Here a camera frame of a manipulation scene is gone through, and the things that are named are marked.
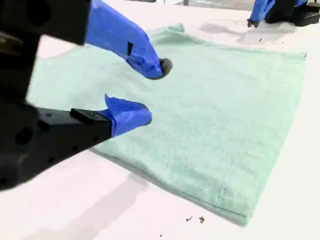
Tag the narrow blue gripper finger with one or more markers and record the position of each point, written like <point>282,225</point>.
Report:
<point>82,130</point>

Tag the wide blue gripper finger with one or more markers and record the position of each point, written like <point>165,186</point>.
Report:
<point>258,10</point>
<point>120,32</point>

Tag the pale green T-shirt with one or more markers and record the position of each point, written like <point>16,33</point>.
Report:
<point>212,125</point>

